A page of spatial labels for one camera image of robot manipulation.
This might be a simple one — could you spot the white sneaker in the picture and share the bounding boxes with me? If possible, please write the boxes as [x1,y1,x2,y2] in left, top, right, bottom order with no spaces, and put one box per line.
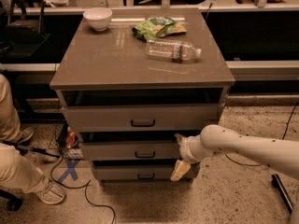
[36,180,66,205]

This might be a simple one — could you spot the black chair base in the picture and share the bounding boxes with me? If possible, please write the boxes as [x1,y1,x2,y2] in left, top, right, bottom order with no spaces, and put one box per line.
[0,189,22,211]

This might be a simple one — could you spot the grey bottom drawer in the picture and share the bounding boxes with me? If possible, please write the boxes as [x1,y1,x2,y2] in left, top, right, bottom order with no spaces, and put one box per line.
[91,164,201,182]

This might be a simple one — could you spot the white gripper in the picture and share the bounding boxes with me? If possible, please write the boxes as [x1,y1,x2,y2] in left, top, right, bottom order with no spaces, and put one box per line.
[170,133,214,181]

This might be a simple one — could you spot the white bowl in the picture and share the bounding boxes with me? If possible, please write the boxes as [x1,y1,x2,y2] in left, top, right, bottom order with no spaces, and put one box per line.
[83,7,112,31]

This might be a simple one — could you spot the person leg beige trousers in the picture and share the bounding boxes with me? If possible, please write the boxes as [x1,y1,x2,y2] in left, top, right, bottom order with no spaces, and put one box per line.
[0,75,49,193]

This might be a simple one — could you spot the green snack bag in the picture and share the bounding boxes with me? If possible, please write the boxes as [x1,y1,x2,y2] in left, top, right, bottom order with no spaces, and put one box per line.
[132,16,187,41]

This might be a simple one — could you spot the orange item in basket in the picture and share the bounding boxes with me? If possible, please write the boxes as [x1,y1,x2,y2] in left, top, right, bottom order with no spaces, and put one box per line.
[65,127,78,149]

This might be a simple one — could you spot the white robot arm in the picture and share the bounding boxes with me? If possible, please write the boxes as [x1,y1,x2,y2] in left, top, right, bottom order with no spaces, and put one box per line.
[170,125,299,181]

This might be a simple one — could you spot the black cable floor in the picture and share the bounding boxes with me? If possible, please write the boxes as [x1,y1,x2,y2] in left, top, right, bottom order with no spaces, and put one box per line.
[50,156,117,224]
[224,101,299,168]

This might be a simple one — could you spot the grey drawer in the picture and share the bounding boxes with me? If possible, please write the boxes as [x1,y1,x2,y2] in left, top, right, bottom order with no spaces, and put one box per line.
[62,105,223,133]
[91,164,201,182]
[80,141,180,161]

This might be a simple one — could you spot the black cable right floor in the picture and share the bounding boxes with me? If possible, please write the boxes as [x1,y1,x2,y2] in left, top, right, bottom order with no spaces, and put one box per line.
[224,101,299,168]

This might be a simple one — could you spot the clear plastic water bottle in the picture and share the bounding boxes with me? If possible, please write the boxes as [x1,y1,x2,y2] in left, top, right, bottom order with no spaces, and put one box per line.
[146,39,202,61]

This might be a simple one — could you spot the black cable left floor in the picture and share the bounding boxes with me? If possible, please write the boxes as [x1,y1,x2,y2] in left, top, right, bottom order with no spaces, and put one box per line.
[50,156,117,224]

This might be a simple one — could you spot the grey top drawer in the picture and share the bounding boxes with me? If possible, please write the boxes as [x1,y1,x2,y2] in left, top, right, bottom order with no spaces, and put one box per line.
[62,105,223,133]

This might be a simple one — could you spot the grey drawer cabinet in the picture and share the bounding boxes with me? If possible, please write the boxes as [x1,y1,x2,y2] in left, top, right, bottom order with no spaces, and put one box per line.
[50,7,235,185]

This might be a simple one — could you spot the black bar on floor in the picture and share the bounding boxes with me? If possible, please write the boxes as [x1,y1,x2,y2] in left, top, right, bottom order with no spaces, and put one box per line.
[271,174,293,214]

